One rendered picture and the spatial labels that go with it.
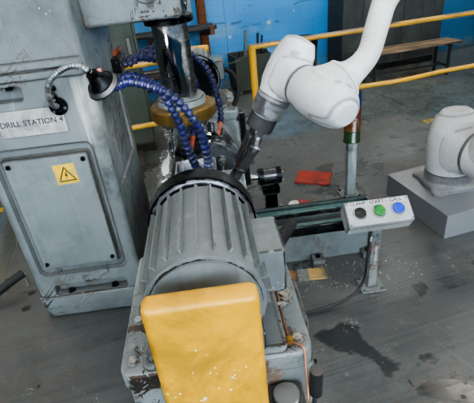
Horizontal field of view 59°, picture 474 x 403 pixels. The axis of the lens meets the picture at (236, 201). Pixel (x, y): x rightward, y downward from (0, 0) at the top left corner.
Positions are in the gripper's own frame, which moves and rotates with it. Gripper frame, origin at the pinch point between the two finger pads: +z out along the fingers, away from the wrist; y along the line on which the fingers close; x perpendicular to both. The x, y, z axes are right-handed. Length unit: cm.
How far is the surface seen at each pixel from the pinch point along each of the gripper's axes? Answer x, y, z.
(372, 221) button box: 31.9, 20.6, -10.7
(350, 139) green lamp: 43, -33, -17
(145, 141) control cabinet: -16, -307, 124
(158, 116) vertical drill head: -25.7, 0.7, -9.6
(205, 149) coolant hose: -13.7, 16.3, -11.4
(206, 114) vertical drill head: -14.4, 0.6, -14.7
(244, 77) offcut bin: 84, -473, 53
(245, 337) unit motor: -12, 74, -14
